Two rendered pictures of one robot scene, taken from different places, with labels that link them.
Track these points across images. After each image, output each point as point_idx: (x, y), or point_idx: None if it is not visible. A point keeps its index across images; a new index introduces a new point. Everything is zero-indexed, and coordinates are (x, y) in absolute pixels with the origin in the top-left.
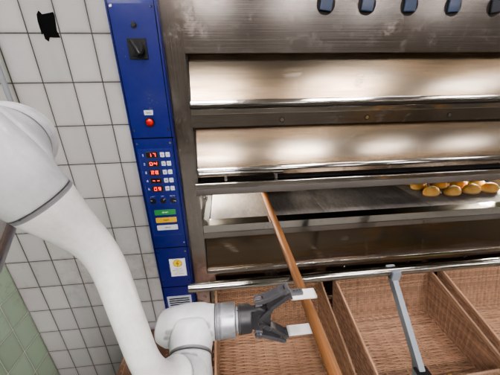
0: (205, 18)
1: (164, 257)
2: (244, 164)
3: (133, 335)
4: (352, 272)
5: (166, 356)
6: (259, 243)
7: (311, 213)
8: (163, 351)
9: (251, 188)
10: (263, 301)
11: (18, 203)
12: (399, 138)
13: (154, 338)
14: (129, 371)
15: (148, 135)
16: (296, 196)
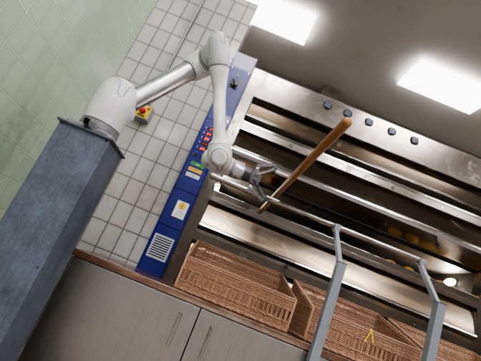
0: (269, 87)
1: (176, 197)
2: None
3: (222, 113)
4: (310, 213)
5: (134, 267)
6: (245, 225)
7: None
8: (131, 266)
9: (262, 162)
10: (261, 165)
11: (222, 59)
12: (361, 189)
13: (124, 262)
14: (104, 256)
15: None
16: None
